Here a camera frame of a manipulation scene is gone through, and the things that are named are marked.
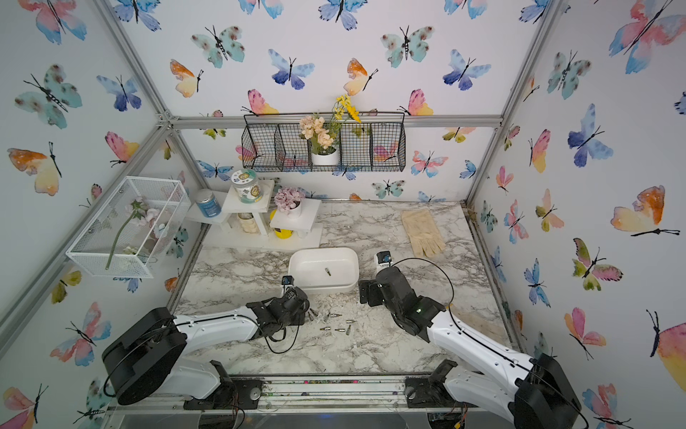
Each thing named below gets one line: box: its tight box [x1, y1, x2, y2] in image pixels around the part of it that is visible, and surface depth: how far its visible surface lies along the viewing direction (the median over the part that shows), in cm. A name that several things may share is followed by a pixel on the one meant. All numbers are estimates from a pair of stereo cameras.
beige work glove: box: [401, 208, 447, 259], surface depth 112 cm
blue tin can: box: [194, 192, 222, 219], surface depth 93 cm
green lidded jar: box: [231, 168, 263, 205], surface depth 87 cm
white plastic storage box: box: [288, 247, 360, 295], surface depth 101 cm
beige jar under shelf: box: [237, 211, 260, 235], surface depth 106 cm
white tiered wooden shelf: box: [186, 179, 324, 251], surface depth 106 cm
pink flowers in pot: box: [274, 186, 307, 219], surface depth 89 cm
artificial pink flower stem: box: [105, 195, 160, 271], surface depth 76 cm
